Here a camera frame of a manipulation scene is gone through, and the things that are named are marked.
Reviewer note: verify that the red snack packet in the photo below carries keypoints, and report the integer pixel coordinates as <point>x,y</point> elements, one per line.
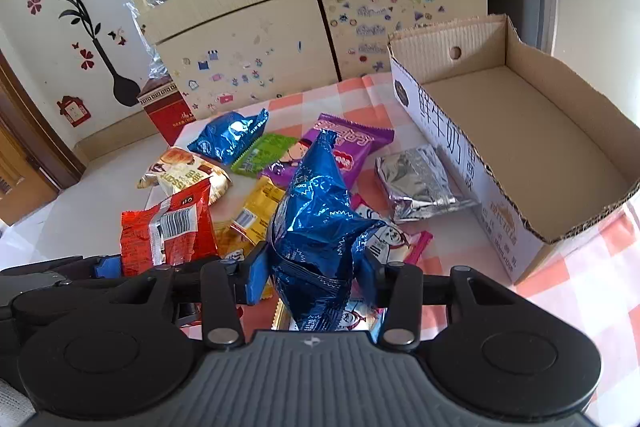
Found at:
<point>165,227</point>

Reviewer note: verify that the red house wall sticker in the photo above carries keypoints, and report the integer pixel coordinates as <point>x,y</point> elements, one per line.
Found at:
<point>74,111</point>

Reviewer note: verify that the small shiny blue snack packet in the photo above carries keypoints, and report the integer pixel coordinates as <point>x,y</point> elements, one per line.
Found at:
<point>227,137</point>

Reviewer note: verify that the red gift box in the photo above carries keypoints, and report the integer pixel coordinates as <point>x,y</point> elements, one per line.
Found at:
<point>167,119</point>

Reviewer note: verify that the large dark blue snack packet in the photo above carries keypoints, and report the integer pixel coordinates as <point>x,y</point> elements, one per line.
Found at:
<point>315,217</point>

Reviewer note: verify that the clear plastic bag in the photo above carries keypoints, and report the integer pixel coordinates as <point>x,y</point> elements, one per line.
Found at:
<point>150,47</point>

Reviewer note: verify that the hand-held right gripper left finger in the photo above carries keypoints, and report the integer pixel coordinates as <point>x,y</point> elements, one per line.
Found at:
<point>256,274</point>

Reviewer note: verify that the wooden door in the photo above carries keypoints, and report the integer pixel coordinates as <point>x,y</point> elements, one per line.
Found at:
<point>25,167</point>

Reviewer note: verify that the silver foil snack packet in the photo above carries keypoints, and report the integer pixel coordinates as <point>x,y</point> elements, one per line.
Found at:
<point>420,182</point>

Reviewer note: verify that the orange yellow snack packet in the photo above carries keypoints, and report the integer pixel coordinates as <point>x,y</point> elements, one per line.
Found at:
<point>231,239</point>

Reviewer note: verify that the checked orange white tablecloth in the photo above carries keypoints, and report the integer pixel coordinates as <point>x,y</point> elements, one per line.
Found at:
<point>565,307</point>

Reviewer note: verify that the cream cabinet with stickers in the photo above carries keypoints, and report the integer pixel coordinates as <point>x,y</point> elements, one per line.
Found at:
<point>250,37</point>

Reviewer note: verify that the green snack packet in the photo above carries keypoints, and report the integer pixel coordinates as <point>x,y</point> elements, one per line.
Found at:
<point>257,154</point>

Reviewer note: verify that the white cartoon snack packet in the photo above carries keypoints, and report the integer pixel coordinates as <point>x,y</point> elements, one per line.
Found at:
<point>355,314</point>

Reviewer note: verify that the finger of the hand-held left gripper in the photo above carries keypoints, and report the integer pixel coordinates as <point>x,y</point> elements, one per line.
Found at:
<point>107,267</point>

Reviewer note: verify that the cardboard box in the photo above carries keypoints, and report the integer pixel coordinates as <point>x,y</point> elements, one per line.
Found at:
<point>530,127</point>

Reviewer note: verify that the flower vase wall sticker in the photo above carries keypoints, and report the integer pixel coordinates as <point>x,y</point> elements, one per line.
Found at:
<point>75,2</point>

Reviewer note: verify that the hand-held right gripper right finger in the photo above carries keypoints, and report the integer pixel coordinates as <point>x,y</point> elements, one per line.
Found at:
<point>371,277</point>

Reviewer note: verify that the pink white snack packet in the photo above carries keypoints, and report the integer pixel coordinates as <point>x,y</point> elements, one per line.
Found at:
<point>395,239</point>

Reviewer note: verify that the cream bread packet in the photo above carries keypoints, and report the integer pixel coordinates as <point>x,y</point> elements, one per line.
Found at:
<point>185,169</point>

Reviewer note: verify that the purple snack packet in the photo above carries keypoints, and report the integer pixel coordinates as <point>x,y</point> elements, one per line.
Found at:
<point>357,142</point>

